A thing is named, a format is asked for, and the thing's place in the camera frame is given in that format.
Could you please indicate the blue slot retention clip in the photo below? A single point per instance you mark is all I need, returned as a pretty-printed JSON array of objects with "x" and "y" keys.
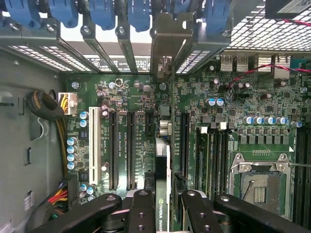
[
  {"x": 138, "y": 14},
  {"x": 102, "y": 14},
  {"x": 216, "y": 17},
  {"x": 22, "y": 12},
  {"x": 64, "y": 12}
]

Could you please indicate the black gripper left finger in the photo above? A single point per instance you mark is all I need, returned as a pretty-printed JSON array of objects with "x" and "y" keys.
[{"x": 142, "y": 213}]

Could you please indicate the white power connector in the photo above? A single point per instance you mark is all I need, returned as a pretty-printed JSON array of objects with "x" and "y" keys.
[{"x": 71, "y": 104}]

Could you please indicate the RAM stick with white label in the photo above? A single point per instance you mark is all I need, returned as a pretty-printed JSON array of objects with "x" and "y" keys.
[{"x": 203, "y": 165}]

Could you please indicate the black rear fan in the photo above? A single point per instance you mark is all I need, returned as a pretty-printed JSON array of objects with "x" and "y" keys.
[{"x": 272, "y": 9}]

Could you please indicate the silver slot cover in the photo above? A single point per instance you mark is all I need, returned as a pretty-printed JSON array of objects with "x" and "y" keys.
[
  {"x": 128, "y": 57},
  {"x": 102, "y": 57}
]

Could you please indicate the socket locking lever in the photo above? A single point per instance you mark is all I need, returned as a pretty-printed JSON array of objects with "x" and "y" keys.
[{"x": 248, "y": 190}]

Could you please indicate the green motherboard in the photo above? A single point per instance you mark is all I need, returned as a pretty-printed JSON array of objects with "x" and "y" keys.
[{"x": 136, "y": 97}]

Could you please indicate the black open PC case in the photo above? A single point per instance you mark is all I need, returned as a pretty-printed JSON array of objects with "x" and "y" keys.
[{"x": 29, "y": 40}]

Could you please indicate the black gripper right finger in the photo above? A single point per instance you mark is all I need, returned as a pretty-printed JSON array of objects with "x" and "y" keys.
[{"x": 199, "y": 216}]

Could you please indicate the short black expansion slot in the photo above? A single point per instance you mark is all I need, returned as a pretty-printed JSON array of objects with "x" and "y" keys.
[{"x": 149, "y": 123}]

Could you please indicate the white expansion slot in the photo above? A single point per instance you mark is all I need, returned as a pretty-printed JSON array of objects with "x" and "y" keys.
[{"x": 94, "y": 145}]

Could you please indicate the CPU socket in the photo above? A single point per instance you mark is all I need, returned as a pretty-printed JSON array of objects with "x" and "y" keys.
[{"x": 262, "y": 194}]

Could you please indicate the black RAM slot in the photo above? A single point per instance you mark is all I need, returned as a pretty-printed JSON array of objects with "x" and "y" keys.
[
  {"x": 307, "y": 170},
  {"x": 215, "y": 165},
  {"x": 298, "y": 170},
  {"x": 224, "y": 165}
]

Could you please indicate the long black expansion slot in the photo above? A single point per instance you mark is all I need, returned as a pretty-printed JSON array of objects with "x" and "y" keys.
[
  {"x": 131, "y": 150},
  {"x": 113, "y": 150},
  {"x": 185, "y": 145}
]

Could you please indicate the silver rear port block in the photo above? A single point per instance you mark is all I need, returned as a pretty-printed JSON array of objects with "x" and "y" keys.
[
  {"x": 233, "y": 63},
  {"x": 264, "y": 63}
]

